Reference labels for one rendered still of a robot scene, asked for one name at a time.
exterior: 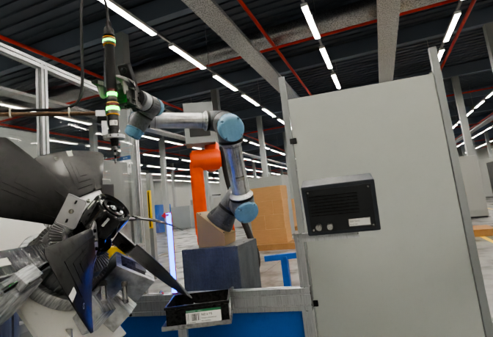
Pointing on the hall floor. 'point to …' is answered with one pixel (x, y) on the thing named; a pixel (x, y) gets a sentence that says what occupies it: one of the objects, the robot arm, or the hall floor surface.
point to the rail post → (309, 324)
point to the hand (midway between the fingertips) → (105, 77)
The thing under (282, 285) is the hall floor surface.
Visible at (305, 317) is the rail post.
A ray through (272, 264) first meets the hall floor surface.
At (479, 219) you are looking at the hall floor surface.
